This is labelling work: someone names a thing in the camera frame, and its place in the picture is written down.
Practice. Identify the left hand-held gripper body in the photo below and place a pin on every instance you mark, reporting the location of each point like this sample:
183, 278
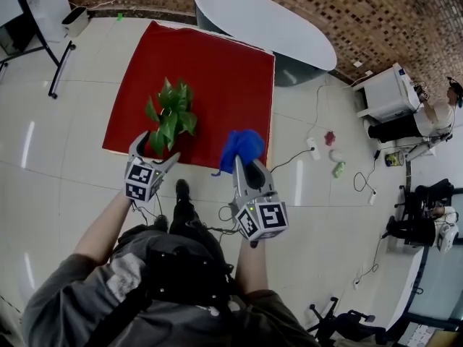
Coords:
139, 179

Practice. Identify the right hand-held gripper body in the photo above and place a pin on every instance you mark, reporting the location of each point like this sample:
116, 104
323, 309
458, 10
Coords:
266, 217

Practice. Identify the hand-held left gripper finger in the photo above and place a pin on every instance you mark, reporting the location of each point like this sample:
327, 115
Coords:
168, 165
135, 145

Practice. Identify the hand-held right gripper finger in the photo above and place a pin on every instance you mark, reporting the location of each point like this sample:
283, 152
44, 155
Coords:
268, 179
240, 179

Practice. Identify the blue cloth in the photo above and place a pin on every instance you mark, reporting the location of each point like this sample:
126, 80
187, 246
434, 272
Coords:
240, 146

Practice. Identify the flower pot with green plant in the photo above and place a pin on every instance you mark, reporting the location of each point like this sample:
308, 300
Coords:
173, 118

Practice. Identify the person's right forearm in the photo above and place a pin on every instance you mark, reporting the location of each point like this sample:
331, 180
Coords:
250, 269

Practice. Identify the person's left forearm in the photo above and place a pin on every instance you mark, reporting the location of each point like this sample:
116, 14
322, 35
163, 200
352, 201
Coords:
103, 226

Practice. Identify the table with red cloth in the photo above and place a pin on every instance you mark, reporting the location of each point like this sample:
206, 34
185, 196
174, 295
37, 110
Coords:
217, 85

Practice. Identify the person's black legs and shoes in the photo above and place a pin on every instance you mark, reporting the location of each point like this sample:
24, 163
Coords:
184, 212

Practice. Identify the green packet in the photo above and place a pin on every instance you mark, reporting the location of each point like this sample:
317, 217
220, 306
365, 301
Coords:
339, 169

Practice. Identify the white round object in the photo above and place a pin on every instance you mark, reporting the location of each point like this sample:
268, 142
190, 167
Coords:
336, 155

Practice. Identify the red toy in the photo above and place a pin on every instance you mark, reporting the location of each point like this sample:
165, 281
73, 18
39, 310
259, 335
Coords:
330, 138

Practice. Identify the small white power strip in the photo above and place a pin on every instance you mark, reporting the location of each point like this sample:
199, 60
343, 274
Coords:
372, 197

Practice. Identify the black whiteboard stand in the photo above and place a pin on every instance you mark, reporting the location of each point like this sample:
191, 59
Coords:
54, 60

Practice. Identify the person's grey shirt and harness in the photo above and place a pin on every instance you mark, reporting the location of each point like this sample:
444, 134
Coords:
162, 302

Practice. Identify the yellow green can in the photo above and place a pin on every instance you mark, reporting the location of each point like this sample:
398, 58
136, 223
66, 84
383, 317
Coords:
394, 158

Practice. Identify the black swivel chair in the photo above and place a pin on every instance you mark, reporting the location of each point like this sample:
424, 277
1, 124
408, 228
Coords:
347, 324

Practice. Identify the white bin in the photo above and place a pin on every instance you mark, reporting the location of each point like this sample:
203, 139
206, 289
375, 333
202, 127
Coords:
75, 22

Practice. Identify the white cabinet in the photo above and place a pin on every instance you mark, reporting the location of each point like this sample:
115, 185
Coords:
388, 92

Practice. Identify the white oval table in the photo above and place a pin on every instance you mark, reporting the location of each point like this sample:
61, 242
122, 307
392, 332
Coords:
260, 20

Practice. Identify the white desk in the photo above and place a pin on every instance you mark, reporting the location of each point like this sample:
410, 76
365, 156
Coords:
408, 287

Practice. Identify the black office chair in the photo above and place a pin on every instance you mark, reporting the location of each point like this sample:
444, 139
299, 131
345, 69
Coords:
427, 197

